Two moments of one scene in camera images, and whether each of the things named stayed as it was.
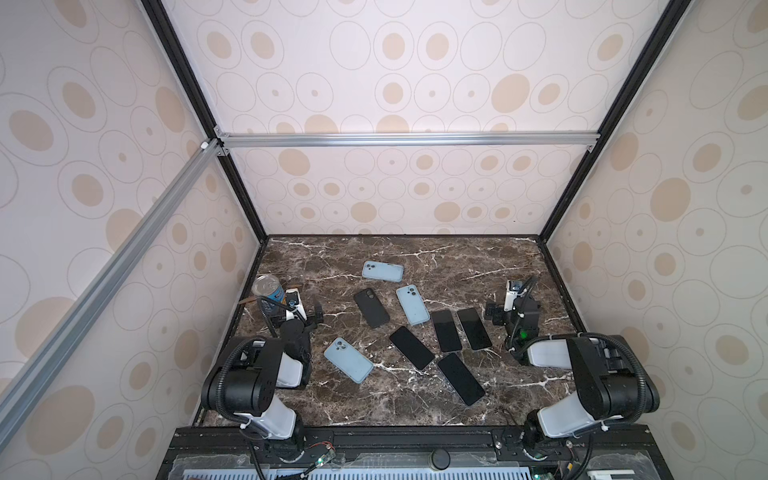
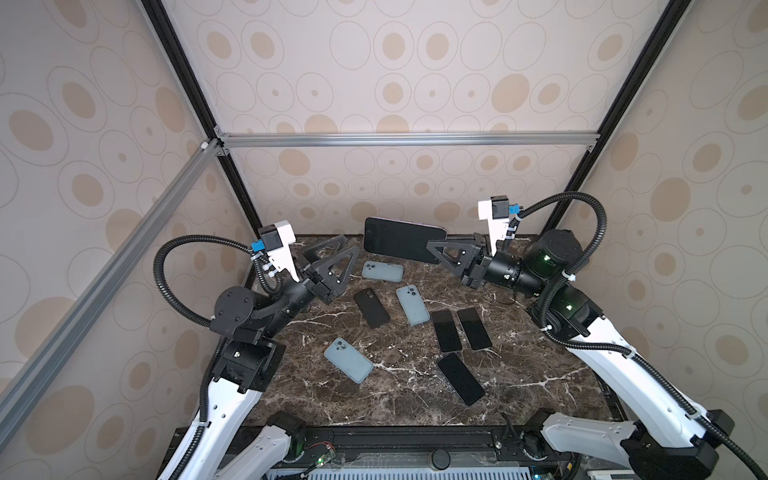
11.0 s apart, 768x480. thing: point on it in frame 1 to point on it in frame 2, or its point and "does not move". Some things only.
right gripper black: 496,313 to 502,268
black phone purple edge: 409,345 to 403,239
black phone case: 371,307 does not move
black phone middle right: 473,328 does not move
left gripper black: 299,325 to 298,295
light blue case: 413,305 does not move
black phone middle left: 446,329 does not move
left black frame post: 199,98 does not move
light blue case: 349,360 does not move
